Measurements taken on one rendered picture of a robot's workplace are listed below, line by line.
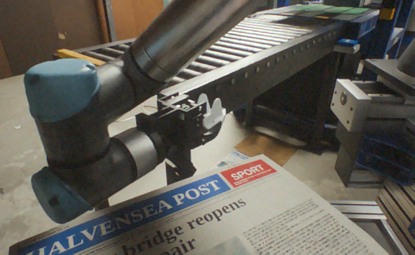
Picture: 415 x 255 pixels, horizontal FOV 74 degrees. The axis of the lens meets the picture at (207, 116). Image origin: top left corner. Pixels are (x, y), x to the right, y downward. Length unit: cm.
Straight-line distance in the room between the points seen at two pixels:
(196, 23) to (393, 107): 56
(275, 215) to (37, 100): 26
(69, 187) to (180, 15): 24
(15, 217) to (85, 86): 139
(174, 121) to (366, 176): 58
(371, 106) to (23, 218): 151
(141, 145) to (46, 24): 349
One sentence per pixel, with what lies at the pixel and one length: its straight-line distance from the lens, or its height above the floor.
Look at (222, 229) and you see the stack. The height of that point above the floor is 83.
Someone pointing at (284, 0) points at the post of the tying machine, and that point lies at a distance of 256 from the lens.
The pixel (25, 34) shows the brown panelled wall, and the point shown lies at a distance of 378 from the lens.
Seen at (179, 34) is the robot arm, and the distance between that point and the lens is 34.
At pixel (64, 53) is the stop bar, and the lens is 94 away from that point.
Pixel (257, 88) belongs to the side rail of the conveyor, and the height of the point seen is 71.
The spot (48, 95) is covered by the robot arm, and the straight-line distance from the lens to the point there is 32.
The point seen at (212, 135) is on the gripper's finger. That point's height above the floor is 77.
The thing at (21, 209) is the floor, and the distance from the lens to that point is 170.
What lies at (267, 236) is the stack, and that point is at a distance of 27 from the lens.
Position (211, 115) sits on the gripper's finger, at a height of 79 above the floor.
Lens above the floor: 103
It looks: 28 degrees down
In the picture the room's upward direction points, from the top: straight up
